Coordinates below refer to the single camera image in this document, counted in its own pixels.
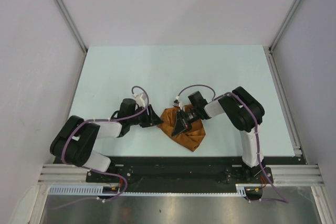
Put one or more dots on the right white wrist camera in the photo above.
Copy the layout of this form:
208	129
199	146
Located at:
177	103

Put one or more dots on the left corner aluminium post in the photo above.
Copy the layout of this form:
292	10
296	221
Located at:
60	4

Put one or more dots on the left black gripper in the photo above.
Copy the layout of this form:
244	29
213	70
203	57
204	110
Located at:
151	119

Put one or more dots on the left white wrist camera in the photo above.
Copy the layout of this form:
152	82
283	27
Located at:
140	99

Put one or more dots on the right corner aluminium post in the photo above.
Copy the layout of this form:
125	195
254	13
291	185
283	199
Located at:
284	25

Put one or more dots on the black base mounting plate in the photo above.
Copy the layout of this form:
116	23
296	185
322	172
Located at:
195	175

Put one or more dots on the orange cloth napkin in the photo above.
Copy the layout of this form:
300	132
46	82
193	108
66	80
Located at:
189	140

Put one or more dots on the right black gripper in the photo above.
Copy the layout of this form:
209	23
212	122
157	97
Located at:
180	126

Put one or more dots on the corner aluminium post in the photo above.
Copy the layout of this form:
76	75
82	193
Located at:
284	25
60	4

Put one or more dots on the aluminium front frame rail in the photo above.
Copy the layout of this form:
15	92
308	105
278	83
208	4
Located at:
284	175

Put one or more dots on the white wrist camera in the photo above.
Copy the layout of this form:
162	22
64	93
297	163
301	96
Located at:
177	103
140	99

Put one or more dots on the aluminium right side rail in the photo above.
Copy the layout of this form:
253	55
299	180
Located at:
291	127

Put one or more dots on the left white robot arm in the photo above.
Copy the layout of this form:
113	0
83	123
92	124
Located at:
75	141

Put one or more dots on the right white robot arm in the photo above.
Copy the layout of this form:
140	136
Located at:
243	110

